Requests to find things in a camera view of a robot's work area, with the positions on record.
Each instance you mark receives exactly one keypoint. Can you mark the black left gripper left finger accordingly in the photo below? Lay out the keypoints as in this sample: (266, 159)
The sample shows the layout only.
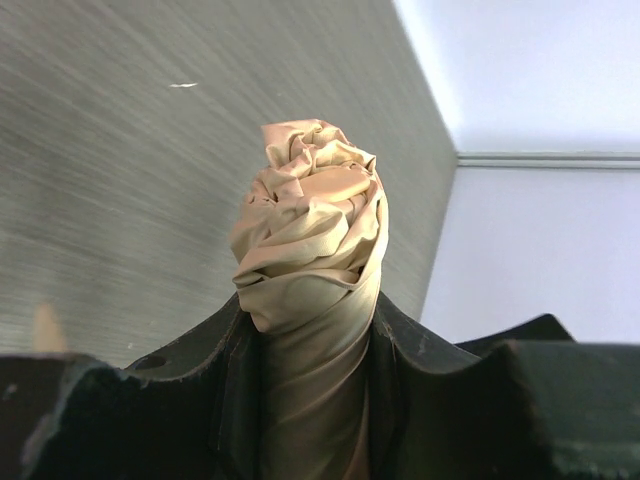
(189, 410)

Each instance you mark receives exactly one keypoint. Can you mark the beige and black umbrella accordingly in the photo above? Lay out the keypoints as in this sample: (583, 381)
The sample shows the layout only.
(309, 245)

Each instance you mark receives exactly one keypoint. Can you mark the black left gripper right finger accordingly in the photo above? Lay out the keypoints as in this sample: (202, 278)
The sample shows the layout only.
(526, 403)

